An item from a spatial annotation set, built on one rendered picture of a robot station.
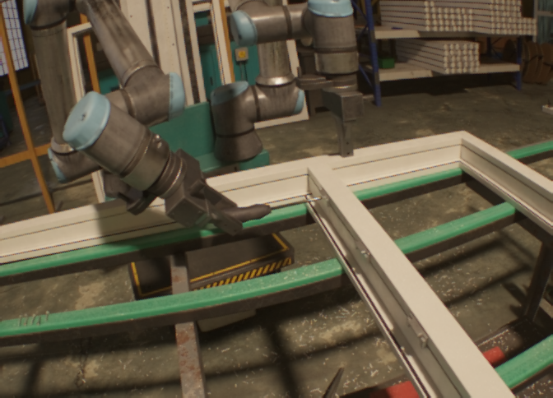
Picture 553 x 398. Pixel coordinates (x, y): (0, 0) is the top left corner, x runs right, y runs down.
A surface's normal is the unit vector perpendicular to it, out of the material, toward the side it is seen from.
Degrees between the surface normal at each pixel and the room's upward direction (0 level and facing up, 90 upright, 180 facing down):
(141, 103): 76
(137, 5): 90
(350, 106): 90
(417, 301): 0
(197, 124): 90
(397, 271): 0
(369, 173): 90
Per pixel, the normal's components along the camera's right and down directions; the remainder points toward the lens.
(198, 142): 0.41, 0.36
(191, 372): -0.12, -0.89
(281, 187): 0.21, 0.41
